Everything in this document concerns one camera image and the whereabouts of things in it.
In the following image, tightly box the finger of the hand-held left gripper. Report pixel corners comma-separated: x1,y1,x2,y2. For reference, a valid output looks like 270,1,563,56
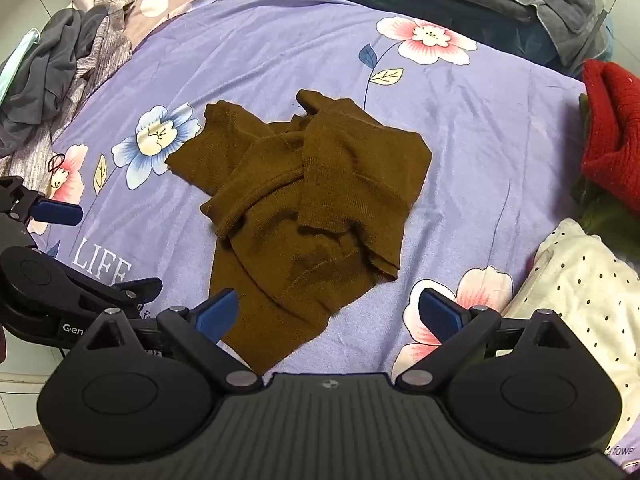
0,176,84,227
107,277,164,313

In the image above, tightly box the grey folded blanket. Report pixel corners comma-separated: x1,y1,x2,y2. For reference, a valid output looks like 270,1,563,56
462,0,609,67

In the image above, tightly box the brown knit sweater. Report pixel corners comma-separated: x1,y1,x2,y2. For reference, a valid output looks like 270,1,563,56
165,89,433,377

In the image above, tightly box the purple floral blanket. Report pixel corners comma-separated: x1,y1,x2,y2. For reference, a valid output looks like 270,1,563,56
0,0,601,378

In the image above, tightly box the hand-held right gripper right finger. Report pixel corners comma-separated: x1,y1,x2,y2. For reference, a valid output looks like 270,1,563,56
397,287,576,394

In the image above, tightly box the dark grey garment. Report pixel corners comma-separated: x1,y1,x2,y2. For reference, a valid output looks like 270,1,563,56
0,7,109,159

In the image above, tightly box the olive green garment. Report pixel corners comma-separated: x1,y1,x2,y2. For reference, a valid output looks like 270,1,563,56
570,94,640,272

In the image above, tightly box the pale green hanger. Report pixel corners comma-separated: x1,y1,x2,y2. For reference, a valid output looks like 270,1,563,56
0,27,42,97

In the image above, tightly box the red knit sweater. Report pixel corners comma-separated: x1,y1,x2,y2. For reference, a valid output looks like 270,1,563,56
580,59,640,199

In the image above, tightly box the white black-dotted cloth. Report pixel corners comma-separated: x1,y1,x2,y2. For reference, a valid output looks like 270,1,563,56
502,217,640,457

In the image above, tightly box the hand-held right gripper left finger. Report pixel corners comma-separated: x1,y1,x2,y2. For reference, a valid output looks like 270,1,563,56
75,287,265,394

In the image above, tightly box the heathered grey striped garment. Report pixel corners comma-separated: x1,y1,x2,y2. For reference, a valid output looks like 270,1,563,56
0,14,134,177

